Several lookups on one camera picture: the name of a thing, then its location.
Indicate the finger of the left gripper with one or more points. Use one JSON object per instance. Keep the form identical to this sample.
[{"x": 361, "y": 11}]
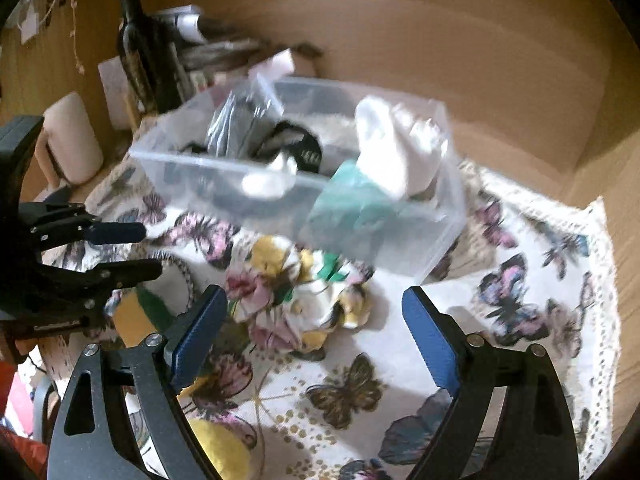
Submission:
[
  {"x": 100, "y": 229},
  {"x": 110, "y": 274}
]

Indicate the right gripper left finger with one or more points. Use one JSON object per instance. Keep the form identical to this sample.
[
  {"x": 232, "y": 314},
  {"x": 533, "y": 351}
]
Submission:
[{"x": 93, "y": 437}]

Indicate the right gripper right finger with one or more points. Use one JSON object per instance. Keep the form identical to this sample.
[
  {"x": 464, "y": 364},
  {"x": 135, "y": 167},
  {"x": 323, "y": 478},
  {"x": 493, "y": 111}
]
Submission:
[{"x": 534, "y": 438}]

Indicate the yellow green kitchen sponge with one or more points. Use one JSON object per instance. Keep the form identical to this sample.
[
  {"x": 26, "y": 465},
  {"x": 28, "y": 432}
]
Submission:
[{"x": 139, "y": 313}]

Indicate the round yellow sponge ball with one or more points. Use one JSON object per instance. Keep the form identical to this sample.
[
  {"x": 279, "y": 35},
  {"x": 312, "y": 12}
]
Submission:
[{"x": 227, "y": 453}]

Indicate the floral fabric scrunchie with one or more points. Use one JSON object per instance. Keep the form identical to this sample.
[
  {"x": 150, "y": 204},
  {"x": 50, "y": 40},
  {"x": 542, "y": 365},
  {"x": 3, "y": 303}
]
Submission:
[{"x": 291, "y": 298}]

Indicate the black patterned headband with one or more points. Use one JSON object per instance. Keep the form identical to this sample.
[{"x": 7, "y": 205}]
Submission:
[{"x": 290, "y": 147}]

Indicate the green knitted cloth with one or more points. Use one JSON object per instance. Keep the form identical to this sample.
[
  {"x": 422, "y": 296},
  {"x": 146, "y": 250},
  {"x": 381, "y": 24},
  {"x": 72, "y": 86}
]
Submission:
[{"x": 353, "y": 215}]

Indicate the white cloth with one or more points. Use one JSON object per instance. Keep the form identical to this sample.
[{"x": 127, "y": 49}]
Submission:
[{"x": 399, "y": 151}]

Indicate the cream roller pad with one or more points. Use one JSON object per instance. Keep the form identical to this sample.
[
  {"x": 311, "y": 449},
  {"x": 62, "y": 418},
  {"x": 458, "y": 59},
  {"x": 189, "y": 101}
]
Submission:
[{"x": 67, "y": 149}]

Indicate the white handwritten paper note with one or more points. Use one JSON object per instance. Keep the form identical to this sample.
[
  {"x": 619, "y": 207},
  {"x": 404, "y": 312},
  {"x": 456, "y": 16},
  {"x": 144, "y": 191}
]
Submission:
[{"x": 115, "y": 87}]

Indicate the butterfly print tablecloth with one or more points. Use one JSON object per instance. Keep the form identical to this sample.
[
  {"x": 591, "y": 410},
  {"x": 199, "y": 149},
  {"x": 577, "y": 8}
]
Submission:
[{"x": 524, "y": 271}]

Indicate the dark wine bottle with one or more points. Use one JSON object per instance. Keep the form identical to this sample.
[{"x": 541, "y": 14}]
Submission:
[{"x": 143, "y": 48}]

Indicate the stack of papers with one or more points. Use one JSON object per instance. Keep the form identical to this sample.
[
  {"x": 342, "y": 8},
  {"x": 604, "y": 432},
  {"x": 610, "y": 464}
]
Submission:
[{"x": 209, "y": 52}]

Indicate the small pink white box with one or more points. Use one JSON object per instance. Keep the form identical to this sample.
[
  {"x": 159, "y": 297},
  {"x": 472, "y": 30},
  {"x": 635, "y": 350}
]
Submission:
[{"x": 278, "y": 65}]

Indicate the clear plastic storage box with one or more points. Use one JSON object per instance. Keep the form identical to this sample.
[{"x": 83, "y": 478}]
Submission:
[{"x": 273, "y": 202}]

